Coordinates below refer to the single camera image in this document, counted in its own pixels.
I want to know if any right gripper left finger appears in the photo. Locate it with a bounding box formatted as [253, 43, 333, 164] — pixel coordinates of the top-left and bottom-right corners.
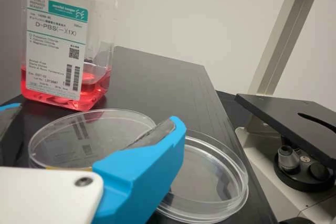
[0, 102, 23, 141]

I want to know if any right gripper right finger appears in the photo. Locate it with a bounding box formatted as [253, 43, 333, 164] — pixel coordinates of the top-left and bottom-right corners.
[89, 115, 187, 224]

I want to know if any petri dish lid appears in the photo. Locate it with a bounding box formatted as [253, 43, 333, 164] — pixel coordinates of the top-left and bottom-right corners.
[154, 129, 249, 218]

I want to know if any petri dish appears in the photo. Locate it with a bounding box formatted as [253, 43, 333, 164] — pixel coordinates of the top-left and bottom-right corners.
[27, 108, 158, 169]

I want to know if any black platform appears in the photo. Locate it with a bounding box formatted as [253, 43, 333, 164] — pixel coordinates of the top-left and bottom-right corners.
[0, 46, 275, 224]

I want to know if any red liquid bottle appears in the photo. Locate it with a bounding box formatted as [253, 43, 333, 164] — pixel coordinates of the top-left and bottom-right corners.
[20, 0, 118, 112]

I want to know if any cream microscope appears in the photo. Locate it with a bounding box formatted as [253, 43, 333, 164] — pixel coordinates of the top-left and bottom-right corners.
[234, 0, 336, 224]

